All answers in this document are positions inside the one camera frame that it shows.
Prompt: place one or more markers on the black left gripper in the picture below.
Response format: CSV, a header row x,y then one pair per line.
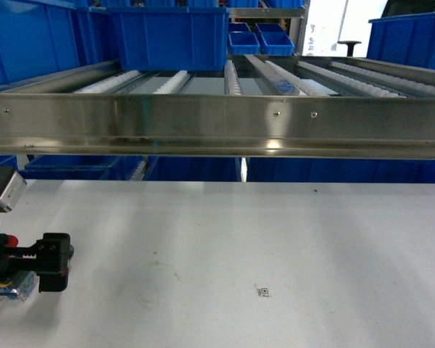
x,y
48,257

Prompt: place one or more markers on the red mushroom push button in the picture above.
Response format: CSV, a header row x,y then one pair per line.
x,y
14,284

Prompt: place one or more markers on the large blue bin centre shelf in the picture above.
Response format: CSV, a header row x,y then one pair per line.
x,y
171,38

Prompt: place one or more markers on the large blue bin shelf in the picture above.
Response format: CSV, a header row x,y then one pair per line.
x,y
405,39
171,38

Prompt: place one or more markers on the stainless steel roller shelf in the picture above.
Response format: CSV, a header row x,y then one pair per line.
x,y
259,106

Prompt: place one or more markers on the large blue bin right shelf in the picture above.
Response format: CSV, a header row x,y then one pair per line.
x,y
405,39

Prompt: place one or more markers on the small qr sticker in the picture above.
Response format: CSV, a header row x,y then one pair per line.
x,y
263,290

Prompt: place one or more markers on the large blue bin far left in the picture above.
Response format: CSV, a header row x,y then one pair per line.
x,y
44,37

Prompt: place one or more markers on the small blue bin back middle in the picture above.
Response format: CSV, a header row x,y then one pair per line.
x,y
241,40

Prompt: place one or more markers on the small blue bin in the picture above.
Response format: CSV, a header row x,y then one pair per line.
x,y
273,39
241,40

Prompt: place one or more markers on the small blue bin back right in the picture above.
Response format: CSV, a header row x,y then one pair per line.
x,y
273,39

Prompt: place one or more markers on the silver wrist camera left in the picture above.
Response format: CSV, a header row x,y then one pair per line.
x,y
12,192

